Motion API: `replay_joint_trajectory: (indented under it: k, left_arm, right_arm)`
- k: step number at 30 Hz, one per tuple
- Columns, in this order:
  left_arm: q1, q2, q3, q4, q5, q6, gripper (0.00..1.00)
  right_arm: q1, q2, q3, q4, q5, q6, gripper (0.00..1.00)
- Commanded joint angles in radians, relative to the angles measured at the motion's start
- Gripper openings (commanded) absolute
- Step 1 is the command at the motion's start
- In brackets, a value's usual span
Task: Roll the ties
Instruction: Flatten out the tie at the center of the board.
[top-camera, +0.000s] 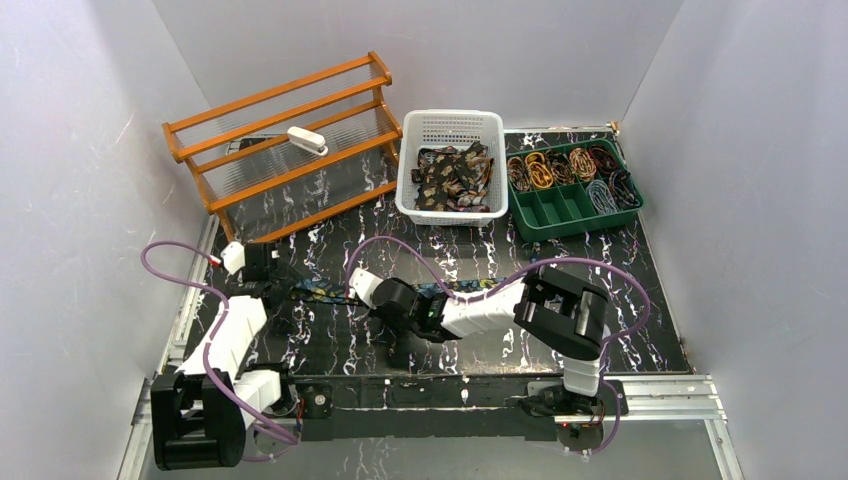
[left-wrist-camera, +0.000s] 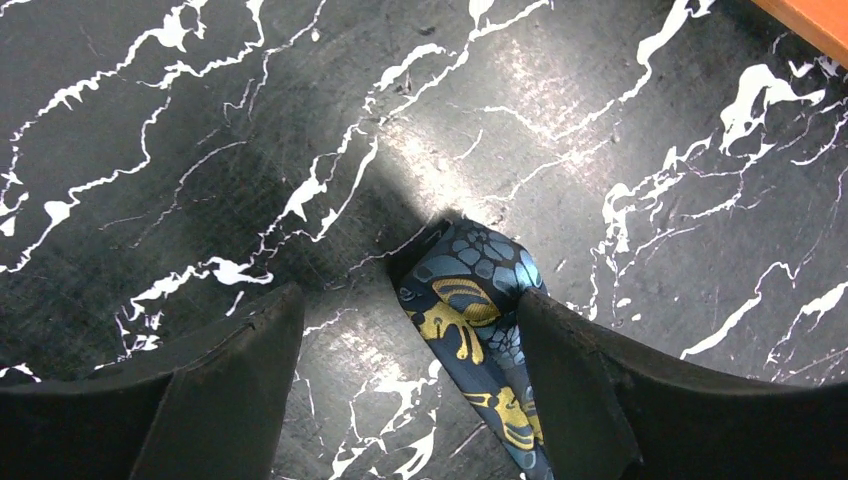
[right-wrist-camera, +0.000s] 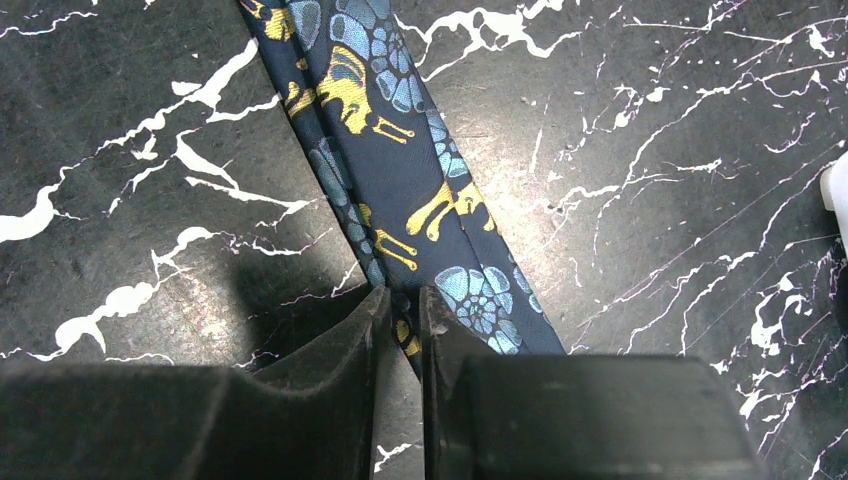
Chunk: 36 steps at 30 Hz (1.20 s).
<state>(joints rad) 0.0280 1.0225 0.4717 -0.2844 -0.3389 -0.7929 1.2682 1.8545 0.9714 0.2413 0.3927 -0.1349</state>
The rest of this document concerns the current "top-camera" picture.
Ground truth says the blue floral tie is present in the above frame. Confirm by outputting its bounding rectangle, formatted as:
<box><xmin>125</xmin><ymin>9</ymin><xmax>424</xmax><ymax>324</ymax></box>
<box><xmin>288</xmin><ymin>277</ymin><xmax>505</xmax><ymax>307</ymax></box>

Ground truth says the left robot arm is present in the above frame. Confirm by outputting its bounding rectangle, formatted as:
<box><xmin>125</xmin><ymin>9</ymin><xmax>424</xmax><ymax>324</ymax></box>
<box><xmin>150</xmin><ymin>283</ymin><xmax>299</xmax><ymax>471</ymax></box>

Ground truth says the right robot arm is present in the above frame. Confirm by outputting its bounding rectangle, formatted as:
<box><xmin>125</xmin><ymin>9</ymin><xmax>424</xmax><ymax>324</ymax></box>
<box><xmin>348</xmin><ymin>266</ymin><xmax>609</xmax><ymax>397</ymax></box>

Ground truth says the orange wooden rack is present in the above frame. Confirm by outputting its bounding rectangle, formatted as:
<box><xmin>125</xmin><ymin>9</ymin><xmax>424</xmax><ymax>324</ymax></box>
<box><xmin>162</xmin><ymin>51</ymin><xmax>402</xmax><ymax>241</ymax></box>

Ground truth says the dark brown patterned tie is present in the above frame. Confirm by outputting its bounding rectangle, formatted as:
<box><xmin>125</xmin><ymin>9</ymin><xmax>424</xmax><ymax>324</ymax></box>
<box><xmin>411</xmin><ymin>141</ymin><xmax>494</xmax><ymax>213</ymax></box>

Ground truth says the white stapler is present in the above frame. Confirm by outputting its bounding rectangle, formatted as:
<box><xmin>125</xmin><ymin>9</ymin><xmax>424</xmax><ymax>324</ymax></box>
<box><xmin>286</xmin><ymin>126</ymin><xmax>329</xmax><ymax>157</ymax></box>

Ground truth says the rolled multicolour tie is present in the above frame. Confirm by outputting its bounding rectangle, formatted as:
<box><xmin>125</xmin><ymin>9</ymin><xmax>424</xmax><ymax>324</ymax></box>
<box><xmin>506</xmin><ymin>156</ymin><xmax>532</xmax><ymax>192</ymax></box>

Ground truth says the rolled yellow tie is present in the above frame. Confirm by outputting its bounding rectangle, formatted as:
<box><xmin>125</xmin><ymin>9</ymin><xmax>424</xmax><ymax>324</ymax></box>
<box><xmin>524</xmin><ymin>152</ymin><xmax>555</xmax><ymax>189</ymax></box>

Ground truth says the white plastic basket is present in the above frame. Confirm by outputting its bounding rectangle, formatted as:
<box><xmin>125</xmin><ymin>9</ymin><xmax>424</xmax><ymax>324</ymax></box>
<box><xmin>395</xmin><ymin>109</ymin><xmax>508</xmax><ymax>227</ymax></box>

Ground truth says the rolled dark brown tie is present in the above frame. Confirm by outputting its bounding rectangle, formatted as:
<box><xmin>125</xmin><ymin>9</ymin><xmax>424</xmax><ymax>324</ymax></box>
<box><xmin>545</xmin><ymin>149</ymin><xmax>577</xmax><ymax>185</ymax></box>

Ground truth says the rolled light blue tie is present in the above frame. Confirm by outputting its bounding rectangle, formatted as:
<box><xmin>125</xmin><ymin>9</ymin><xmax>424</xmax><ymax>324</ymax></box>
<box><xmin>585</xmin><ymin>179</ymin><xmax>619</xmax><ymax>215</ymax></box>

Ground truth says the rolled orange brown tie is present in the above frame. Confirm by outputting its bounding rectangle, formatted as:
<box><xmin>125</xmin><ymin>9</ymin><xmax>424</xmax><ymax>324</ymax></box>
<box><xmin>569</xmin><ymin>148</ymin><xmax>597</xmax><ymax>182</ymax></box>

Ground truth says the rolled dark red tie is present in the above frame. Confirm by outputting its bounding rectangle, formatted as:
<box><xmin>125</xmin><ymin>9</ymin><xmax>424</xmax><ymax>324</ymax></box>
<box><xmin>588</xmin><ymin>145</ymin><xmax>619</xmax><ymax>176</ymax></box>

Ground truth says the rolled dark navy tie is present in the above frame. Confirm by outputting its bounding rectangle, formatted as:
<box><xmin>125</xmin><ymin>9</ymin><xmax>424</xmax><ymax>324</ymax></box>
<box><xmin>608</xmin><ymin>169</ymin><xmax>642</xmax><ymax>210</ymax></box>

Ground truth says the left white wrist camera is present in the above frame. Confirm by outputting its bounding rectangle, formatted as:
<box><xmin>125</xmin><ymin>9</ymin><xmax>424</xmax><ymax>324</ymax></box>
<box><xmin>219</xmin><ymin>241</ymin><xmax>246</xmax><ymax>275</ymax></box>

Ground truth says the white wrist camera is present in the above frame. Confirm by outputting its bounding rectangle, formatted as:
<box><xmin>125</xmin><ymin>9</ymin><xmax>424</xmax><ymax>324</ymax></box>
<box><xmin>219</xmin><ymin>241</ymin><xmax>246</xmax><ymax>275</ymax></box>
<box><xmin>348</xmin><ymin>267</ymin><xmax>383</xmax><ymax>309</ymax></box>

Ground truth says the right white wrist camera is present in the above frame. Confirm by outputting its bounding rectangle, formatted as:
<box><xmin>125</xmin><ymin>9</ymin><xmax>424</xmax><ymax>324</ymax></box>
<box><xmin>348</xmin><ymin>267</ymin><xmax>383</xmax><ymax>309</ymax></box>

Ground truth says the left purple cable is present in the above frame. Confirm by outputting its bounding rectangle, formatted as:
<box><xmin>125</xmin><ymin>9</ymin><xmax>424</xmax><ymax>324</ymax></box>
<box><xmin>140</xmin><ymin>241</ymin><xmax>299</xmax><ymax>464</ymax></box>

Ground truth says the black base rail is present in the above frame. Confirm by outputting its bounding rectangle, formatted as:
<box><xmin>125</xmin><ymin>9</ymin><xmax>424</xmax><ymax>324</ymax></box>
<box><xmin>270</xmin><ymin>373</ymin><xmax>630</xmax><ymax>453</ymax></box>

